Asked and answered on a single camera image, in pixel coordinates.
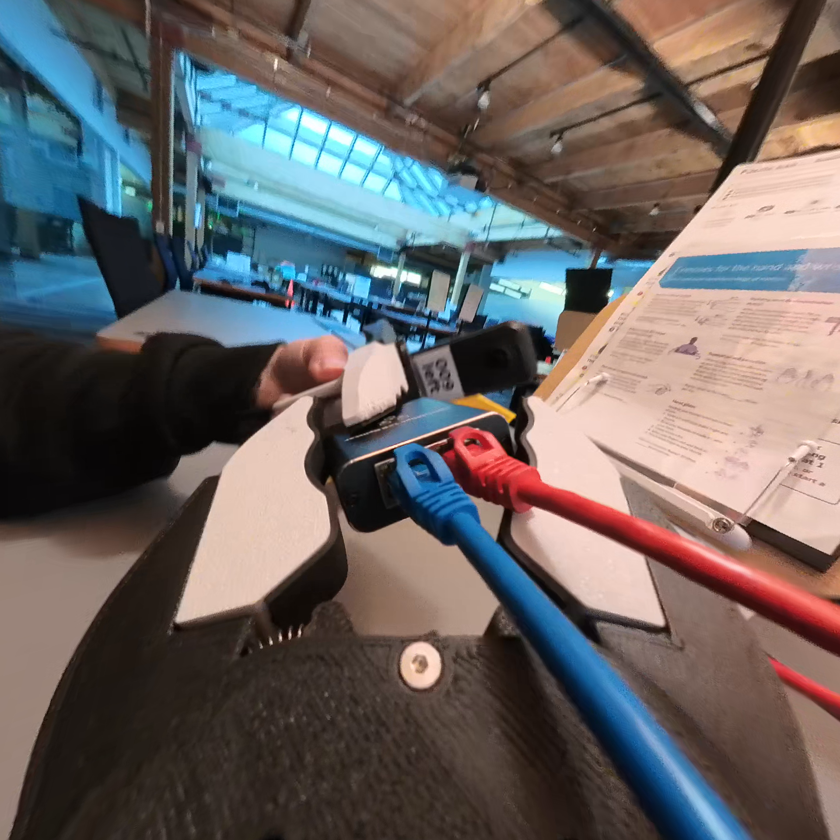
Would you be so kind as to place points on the black network splitter box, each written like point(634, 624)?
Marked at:
point(394, 446)

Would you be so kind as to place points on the person's left hand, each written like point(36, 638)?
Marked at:
point(302, 367)

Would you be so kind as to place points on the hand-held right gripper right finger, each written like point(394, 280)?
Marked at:
point(577, 577)

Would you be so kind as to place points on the instruction sheet document stand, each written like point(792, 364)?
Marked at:
point(722, 361)

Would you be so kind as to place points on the yellow plastic bin with divider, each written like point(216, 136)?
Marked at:
point(485, 405)

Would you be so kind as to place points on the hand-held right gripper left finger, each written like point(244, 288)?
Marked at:
point(262, 518)

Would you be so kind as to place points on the grey desk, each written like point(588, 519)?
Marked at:
point(65, 577)

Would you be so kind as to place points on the black metal pole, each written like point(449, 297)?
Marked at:
point(768, 92)

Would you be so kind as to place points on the person's left forearm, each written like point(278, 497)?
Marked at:
point(131, 413)

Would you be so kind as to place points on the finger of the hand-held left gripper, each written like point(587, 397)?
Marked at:
point(371, 387)

